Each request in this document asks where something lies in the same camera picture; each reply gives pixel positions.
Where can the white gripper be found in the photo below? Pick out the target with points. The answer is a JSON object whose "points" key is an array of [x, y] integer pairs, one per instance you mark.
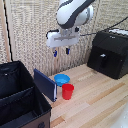
{"points": [[61, 39]]}

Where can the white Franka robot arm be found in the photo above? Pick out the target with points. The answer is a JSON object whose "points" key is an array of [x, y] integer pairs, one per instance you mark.
{"points": [[71, 13]]}

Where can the black air fryer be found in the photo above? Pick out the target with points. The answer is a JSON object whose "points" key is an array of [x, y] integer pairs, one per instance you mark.
{"points": [[113, 50]]}

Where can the blue bowl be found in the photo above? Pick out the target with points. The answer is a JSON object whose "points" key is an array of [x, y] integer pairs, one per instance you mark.
{"points": [[62, 79]]}

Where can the beige woven folding screen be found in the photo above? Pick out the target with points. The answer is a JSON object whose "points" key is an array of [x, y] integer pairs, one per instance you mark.
{"points": [[30, 33]]}

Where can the dark blue book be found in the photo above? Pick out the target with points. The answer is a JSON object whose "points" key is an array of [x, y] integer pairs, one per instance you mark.
{"points": [[45, 85]]}

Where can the red cup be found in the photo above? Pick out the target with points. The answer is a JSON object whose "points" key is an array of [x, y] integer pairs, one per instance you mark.
{"points": [[67, 91]]}

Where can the black fabric storage box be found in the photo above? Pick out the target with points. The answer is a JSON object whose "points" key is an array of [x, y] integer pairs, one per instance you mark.
{"points": [[20, 100]]}

